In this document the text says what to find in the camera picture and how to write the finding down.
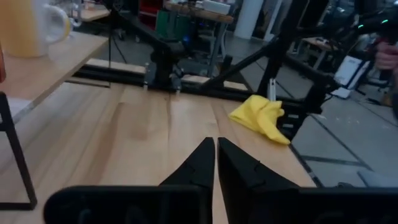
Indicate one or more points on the green box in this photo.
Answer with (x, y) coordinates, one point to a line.
(171, 25)

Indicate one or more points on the yellow and white mug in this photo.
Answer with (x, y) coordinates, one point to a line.
(21, 28)

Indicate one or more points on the black table frame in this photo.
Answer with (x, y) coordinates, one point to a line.
(280, 56)

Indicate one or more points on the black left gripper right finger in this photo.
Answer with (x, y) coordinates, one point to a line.
(242, 174)

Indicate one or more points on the clear glass cup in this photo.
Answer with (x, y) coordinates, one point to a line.
(74, 14)

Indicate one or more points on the person's hand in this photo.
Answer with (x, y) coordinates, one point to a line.
(385, 56)

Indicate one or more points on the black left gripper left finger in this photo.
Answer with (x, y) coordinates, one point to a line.
(199, 168)

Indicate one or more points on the wooden shelf with black legs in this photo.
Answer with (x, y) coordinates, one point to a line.
(53, 65)

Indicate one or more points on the black device with green lights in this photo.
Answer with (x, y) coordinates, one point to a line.
(377, 23)

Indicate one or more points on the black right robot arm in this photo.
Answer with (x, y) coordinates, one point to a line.
(166, 62)

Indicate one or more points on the white column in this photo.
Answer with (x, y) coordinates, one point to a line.
(248, 18)

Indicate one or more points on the yellow cloth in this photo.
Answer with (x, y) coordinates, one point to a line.
(259, 116)

